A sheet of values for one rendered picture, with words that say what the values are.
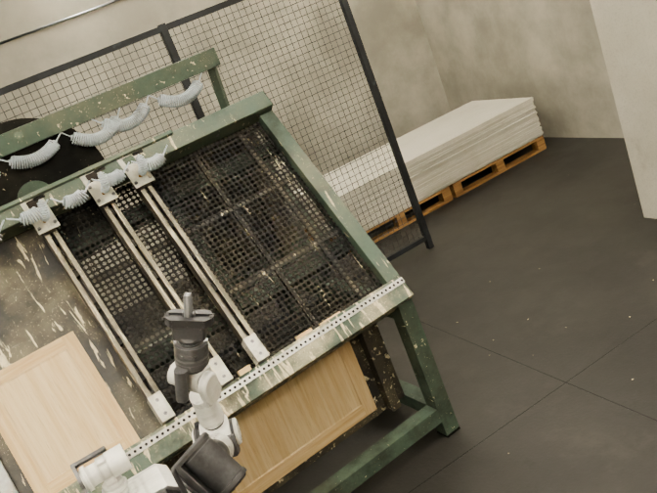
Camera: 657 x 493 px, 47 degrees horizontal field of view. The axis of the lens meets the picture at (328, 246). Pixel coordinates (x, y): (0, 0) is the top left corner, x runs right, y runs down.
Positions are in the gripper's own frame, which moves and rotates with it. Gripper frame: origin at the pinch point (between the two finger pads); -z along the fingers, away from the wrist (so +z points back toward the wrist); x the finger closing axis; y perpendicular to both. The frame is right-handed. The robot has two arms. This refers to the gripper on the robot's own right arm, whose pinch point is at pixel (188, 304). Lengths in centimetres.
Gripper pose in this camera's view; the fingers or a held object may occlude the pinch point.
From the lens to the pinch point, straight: 191.7
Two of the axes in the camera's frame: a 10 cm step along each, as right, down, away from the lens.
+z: -0.3, 8.9, 4.6
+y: 0.2, -4.6, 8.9
